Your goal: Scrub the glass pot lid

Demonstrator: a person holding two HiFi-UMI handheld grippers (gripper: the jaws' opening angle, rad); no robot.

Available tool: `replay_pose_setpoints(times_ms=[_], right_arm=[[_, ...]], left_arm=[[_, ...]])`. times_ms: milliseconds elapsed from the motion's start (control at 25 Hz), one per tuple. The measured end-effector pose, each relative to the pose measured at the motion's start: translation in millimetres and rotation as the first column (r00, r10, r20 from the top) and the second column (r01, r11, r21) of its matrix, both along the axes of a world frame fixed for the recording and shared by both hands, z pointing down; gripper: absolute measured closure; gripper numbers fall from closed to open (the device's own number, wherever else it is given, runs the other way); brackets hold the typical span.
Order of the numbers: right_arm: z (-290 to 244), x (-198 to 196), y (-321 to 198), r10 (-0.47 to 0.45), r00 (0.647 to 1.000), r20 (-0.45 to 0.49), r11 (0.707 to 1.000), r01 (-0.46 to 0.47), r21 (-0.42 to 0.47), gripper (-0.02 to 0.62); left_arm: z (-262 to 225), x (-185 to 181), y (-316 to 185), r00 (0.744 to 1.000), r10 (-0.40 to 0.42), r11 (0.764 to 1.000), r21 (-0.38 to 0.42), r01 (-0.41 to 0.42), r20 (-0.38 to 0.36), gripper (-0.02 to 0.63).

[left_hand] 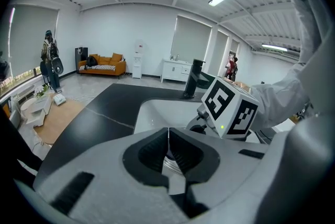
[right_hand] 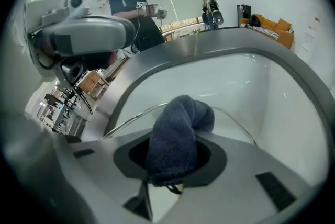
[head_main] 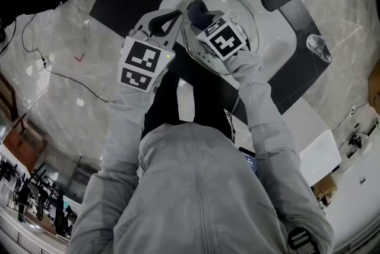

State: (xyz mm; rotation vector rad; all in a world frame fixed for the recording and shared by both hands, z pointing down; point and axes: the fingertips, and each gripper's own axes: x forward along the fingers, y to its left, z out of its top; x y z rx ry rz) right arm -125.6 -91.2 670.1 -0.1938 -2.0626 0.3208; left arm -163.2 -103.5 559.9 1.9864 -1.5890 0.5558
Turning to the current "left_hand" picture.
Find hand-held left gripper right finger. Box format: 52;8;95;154
169;127;273;219

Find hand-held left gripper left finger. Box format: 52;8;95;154
33;127;191;224

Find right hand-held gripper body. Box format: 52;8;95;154
186;76;260;139

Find person's right forearm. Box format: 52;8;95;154
248;62;311;130

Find dark bathtub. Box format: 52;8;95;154
196;72;217;88

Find black faucet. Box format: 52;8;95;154
183;59;206;99

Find grey roller blind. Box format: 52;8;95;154
214;30;229;77
171;15;213;64
8;5;59;77

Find white drawer cabinet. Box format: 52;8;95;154
160;58;193;84

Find white rectangular bathtub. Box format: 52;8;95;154
272;117;297;135

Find white sink basin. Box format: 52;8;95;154
133;98;210;135

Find white water dispenser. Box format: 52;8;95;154
131;39;144;80

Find small white device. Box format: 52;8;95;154
52;94;66;106

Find person's grey jacket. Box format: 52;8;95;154
288;0;324;64

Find white flowers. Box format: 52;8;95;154
33;84;50;99

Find orange sofa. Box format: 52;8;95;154
77;52;127;80

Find striped blanket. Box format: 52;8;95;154
79;64;116;71

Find black backpack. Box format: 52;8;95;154
86;55;98;68

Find black upright panel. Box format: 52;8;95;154
74;46;88;75

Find coat stand with hung gear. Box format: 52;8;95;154
40;29;64;94

